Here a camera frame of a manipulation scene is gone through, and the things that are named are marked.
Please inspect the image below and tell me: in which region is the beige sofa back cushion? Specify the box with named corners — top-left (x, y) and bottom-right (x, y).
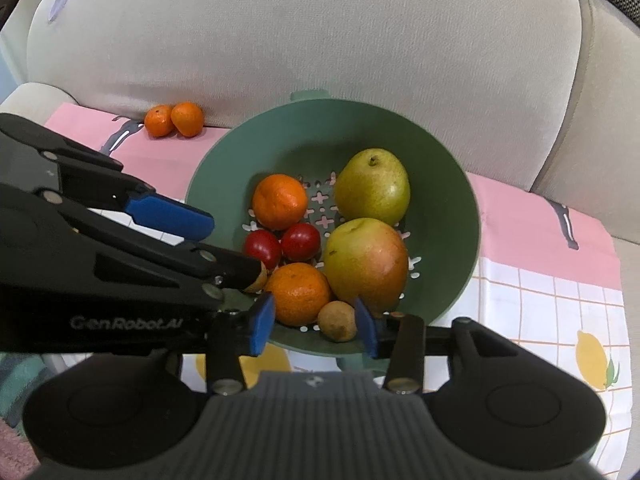
top-left (530, 0), bottom-right (640, 246)
top-left (25, 0), bottom-right (583, 193)

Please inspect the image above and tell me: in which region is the teal patterned cloth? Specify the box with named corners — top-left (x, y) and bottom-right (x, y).
top-left (0, 352), bottom-right (66, 431)

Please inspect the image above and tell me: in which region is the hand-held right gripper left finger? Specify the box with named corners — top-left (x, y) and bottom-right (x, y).
top-left (205, 291), bottom-right (277, 395)

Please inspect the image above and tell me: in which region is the plain green pear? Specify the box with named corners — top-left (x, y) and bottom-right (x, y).
top-left (333, 148), bottom-right (412, 227)

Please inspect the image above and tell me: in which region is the red cherry tomato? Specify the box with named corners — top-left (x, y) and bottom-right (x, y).
top-left (243, 229), bottom-right (282, 271)
top-left (280, 223), bottom-right (322, 262)

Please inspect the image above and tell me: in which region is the orange mandarin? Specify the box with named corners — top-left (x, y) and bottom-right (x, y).
top-left (251, 174), bottom-right (309, 231)
top-left (263, 262), bottom-right (333, 327)
top-left (144, 105), bottom-right (176, 138)
top-left (171, 102), bottom-right (205, 138)

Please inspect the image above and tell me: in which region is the green plastic colander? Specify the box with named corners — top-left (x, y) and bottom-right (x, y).
top-left (185, 89), bottom-right (482, 372)

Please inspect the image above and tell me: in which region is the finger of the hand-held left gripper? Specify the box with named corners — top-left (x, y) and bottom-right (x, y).
top-left (0, 112), bottom-right (215, 242)
top-left (85, 209), bottom-right (266, 307)

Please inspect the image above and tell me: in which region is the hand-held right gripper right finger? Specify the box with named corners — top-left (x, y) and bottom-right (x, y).
top-left (353, 297), bottom-right (521, 395)

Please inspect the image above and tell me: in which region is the beige sofa armrest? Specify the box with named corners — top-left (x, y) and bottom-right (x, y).
top-left (0, 82), bottom-right (81, 126)

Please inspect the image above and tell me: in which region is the pink printed blanket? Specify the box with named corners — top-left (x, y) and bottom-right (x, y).
top-left (0, 101), bottom-right (627, 479)

